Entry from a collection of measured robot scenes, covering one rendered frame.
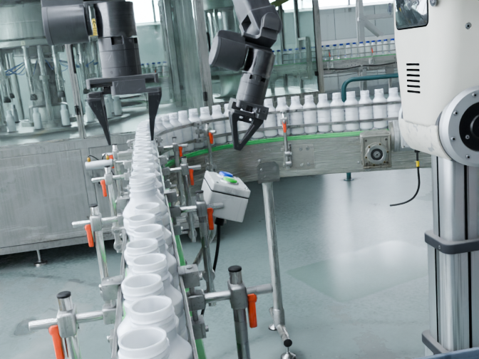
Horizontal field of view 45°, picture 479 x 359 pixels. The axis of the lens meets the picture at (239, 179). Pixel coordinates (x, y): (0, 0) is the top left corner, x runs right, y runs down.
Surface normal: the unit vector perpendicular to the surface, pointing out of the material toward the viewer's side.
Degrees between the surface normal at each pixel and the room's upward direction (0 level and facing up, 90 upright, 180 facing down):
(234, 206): 90
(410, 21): 90
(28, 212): 91
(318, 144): 90
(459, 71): 100
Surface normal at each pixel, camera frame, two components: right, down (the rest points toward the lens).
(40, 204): 0.16, 0.19
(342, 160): -0.15, 0.22
